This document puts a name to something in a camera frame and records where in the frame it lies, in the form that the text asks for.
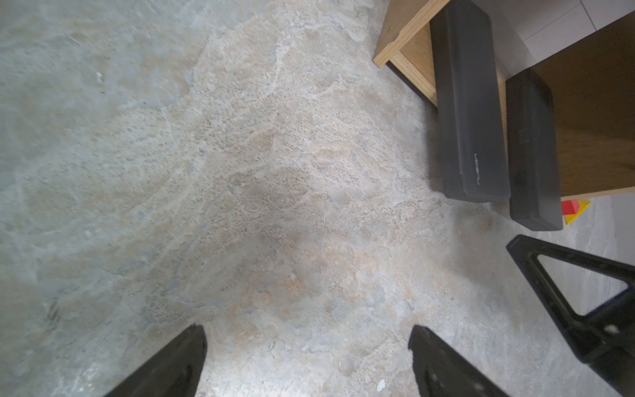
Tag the black pencil case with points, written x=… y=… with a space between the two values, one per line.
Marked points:
x=535 y=200
x=473 y=154

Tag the red toy block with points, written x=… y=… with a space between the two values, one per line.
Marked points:
x=570 y=207

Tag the wooden three-tier shelf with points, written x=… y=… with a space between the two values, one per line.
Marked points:
x=558 y=130

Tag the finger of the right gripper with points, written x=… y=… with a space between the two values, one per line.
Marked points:
x=605 y=333

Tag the yellow toy block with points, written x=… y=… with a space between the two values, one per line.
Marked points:
x=584 y=204

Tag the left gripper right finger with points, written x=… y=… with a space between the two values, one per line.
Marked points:
x=440 y=370

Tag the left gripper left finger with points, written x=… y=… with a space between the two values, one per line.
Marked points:
x=174 y=371

